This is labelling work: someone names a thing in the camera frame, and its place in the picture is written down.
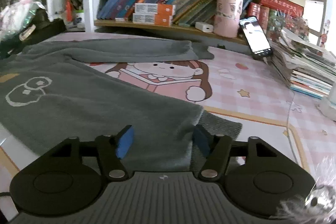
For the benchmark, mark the row of leaning books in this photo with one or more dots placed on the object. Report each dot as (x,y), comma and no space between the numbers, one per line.
(157,1)

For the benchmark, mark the white charger block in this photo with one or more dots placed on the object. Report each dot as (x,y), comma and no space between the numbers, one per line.
(204,27)

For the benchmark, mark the upper orange white box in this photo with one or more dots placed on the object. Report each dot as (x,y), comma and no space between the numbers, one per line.
(154,8)

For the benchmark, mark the small card box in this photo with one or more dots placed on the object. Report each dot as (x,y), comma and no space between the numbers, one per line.
(121,19)

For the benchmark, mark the white green lidded jar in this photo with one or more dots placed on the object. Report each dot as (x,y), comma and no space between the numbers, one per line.
(79,20)

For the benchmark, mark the orange white box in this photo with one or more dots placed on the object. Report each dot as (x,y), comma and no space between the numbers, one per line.
(153,19)
(154,8)

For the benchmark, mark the pink paper roll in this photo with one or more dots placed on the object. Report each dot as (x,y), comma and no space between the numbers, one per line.
(227,18)

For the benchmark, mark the grey sweater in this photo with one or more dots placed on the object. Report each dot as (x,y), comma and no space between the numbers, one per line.
(51,92)

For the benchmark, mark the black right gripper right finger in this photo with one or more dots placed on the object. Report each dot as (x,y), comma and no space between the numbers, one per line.
(252,174)

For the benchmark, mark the lower orange white box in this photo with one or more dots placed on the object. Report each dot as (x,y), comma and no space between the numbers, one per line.
(153,19)

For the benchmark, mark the smartphone with lit screen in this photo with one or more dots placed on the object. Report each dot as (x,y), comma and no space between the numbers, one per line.
(255,37)

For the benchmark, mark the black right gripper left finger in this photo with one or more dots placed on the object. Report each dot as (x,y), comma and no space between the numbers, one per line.
(71,176)

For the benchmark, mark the orange red figurine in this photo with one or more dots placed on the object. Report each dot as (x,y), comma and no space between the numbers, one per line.
(69,16)

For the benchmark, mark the stack of notebooks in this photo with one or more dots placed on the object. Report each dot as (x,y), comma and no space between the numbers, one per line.
(303,66)

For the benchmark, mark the red thick book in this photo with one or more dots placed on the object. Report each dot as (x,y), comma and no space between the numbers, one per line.
(285,6)

